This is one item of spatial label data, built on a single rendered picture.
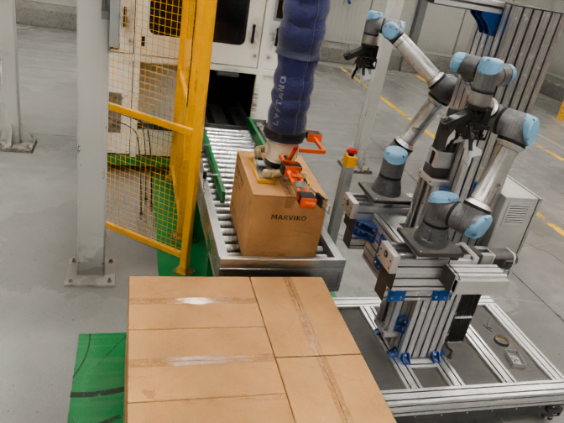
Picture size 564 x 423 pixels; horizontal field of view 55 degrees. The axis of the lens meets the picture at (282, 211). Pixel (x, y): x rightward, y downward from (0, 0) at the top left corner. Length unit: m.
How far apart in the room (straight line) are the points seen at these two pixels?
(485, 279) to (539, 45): 1.00
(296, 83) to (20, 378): 1.99
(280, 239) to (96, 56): 1.37
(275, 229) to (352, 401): 1.02
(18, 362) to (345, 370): 1.66
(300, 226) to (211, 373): 1.00
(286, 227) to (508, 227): 1.09
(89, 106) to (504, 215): 2.22
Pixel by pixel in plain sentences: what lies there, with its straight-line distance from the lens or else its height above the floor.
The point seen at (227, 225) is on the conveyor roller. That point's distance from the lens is 3.27.
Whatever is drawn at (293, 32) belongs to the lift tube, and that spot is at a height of 1.72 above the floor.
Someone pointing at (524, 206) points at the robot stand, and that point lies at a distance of 2.77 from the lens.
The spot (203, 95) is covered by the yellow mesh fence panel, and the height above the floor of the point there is 1.24.
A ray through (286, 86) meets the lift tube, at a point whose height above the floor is 1.46.
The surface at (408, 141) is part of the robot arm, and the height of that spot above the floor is 1.30.
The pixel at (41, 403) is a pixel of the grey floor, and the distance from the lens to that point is 2.92.
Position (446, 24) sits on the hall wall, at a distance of 13.00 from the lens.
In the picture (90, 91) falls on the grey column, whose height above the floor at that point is 1.21.
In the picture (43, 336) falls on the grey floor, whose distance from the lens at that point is 3.27.
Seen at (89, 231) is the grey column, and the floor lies 0.34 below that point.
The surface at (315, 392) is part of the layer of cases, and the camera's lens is 2.26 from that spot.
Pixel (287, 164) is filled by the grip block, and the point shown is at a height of 1.10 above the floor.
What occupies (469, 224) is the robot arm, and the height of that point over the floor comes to 1.21.
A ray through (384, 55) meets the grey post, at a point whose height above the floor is 1.25.
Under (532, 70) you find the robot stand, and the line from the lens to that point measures 2.55.
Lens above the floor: 2.10
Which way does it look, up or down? 26 degrees down
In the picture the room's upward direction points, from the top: 11 degrees clockwise
